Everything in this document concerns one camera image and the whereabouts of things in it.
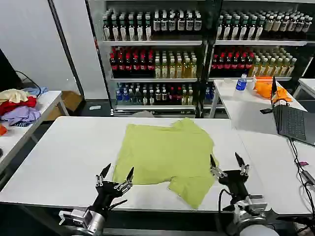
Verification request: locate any white side table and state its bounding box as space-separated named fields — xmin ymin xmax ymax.
xmin=0 ymin=90 xmax=70 ymax=173

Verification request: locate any lilac cloth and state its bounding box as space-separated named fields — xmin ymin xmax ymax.
xmin=0 ymin=105 xmax=42 ymax=126

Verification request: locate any brown cardboard box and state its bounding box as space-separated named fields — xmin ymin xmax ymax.
xmin=43 ymin=90 xmax=86 ymax=121

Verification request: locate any black laptop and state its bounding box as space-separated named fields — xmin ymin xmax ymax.
xmin=269 ymin=75 xmax=315 ymax=147

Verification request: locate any orange cloth pile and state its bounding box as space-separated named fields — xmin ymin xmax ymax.
xmin=253 ymin=76 xmax=293 ymax=103

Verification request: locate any shelf of bottles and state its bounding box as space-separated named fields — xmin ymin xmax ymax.
xmin=85 ymin=0 xmax=210 ymax=118
xmin=201 ymin=0 xmax=315 ymax=113

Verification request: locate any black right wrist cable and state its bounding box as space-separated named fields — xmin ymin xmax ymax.
xmin=218 ymin=188 xmax=234 ymax=212

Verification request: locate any white desk with legs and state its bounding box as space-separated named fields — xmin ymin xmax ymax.
xmin=292 ymin=78 xmax=315 ymax=100

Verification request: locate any light green t-shirt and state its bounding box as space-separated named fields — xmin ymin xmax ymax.
xmin=112 ymin=117 xmax=220 ymax=210

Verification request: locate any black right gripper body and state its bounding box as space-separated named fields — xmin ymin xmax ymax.
xmin=218 ymin=169 xmax=250 ymax=203

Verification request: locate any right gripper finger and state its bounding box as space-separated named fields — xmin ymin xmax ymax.
xmin=234 ymin=151 xmax=250 ymax=176
xmin=209 ymin=154 xmax=228 ymax=178

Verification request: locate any red cloth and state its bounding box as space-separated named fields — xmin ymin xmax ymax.
xmin=0 ymin=96 xmax=37 ymax=116

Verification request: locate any dark partition post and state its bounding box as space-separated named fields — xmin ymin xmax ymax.
xmin=47 ymin=0 xmax=84 ymax=101

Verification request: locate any thin black monitor cable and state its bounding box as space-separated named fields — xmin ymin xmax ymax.
xmin=14 ymin=70 xmax=41 ymax=98

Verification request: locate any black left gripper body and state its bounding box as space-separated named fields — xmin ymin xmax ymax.
xmin=92 ymin=180 xmax=122 ymax=212

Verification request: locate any water bottle blue label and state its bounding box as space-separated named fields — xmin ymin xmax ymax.
xmin=235 ymin=73 xmax=248 ymax=93

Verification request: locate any black laptop cable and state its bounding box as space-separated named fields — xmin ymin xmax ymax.
xmin=287 ymin=137 xmax=315 ymax=223

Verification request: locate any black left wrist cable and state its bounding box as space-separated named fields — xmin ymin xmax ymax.
xmin=107 ymin=199 xmax=128 ymax=211

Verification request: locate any black monitor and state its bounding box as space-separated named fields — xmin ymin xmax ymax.
xmin=0 ymin=48 xmax=25 ymax=93

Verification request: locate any light blue cloth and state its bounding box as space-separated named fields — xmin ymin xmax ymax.
xmin=23 ymin=86 xmax=49 ymax=98

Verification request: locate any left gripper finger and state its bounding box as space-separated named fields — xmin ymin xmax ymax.
xmin=95 ymin=163 xmax=112 ymax=189
xmin=113 ymin=166 xmax=135 ymax=191

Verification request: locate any grey chair back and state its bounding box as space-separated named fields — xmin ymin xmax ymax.
xmin=130 ymin=110 xmax=155 ymax=118

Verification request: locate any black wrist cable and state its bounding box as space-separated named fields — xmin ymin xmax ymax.
xmin=107 ymin=199 xmax=128 ymax=211
xmin=218 ymin=188 xmax=234 ymax=212

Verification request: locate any beige cloth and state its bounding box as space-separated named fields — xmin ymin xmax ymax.
xmin=0 ymin=88 xmax=29 ymax=104

